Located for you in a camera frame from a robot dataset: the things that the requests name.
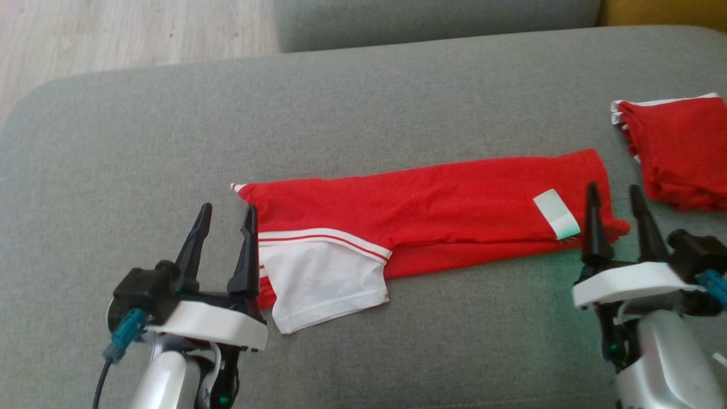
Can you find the grey sofa seat cushion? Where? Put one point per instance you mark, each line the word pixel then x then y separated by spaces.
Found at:
pixel 437 23

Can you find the red and white shorts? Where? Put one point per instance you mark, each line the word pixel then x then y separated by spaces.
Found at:
pixel 681 147

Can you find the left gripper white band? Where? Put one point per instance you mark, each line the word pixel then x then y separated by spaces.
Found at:
pixel 216 324

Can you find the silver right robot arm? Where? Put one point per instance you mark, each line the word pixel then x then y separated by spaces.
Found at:
pixel 670 358

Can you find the large grey sofa ottoman cushion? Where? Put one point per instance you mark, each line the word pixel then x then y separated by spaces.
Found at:
pixel 170 142

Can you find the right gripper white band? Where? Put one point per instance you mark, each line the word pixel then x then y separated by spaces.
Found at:
pixel 630 283

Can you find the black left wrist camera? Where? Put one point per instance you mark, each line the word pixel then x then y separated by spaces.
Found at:
pixel 142 287

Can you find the red basketball jersey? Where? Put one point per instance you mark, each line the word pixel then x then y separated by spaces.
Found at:
pixel 426 199

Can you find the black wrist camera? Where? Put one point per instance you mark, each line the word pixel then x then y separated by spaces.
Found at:
pixel 698 250
pixel 142 287

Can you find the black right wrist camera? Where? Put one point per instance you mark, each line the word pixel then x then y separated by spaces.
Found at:
pixel 698 250

